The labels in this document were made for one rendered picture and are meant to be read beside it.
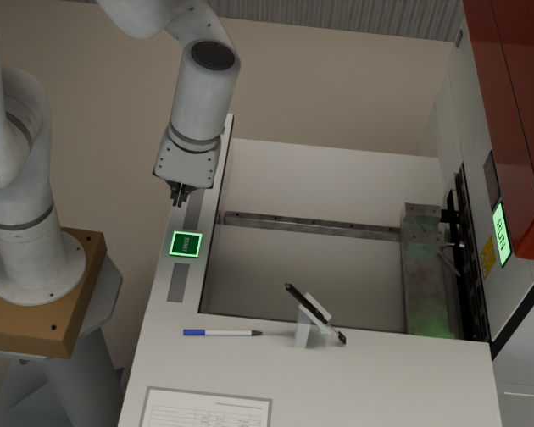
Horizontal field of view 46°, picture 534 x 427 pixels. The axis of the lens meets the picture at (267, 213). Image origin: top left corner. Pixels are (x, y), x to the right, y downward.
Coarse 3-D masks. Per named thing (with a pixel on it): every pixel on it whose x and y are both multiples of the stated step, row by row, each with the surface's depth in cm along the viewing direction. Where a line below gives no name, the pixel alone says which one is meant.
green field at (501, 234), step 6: (498, 210) 113; (498, 216) 113; (498, 222) 113; (498, 228) 112; (504, 228) 110; (498, 234) 112; (504, 234) 109; (498, 240) 112; (504, 240) 109; (498, 246) 112; (504, 246) 109; (504, 252) 108; (504, 258) 108
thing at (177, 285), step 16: (224, 144) 142; (224, 160) 138; (192, 192) 132; (208, 192) 132; (176, 208) 129; (192, 208) 130; (208, 208) 129; (176, 224) 126; (192, 224) 127; (208, 224) 127; (208, 240) 124; (160, 256) 121; (160, 272) 119; (176, 272) 120; (192, 272) 119; (160, 288) 117; (176, 288) 117; (192, 288) 117; (160, 304) 114; (176, 304) 115; (192, 304) 115
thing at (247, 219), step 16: (224, 224) 144; (240, 224) 144; (256, 224) 143; (272, 224) 143; (288, 224) 142; (304, 224) 142; (320, 224) 142; (336, 224) 143; (352, 224) 143; (384, 240) 144; (400, 240) 143
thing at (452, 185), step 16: (448, 192) 145; (448, 208) 144; (448, 224) 142; (464, 224) 133; (448, 240) 141; (464, 240) 130; (464, 256) 128; (464, 272) 126; (464, 288) 131; (464, 304) 128; (464, 320) 126; (480, 320) 118; (464, 336) 123; (480, 336) 116
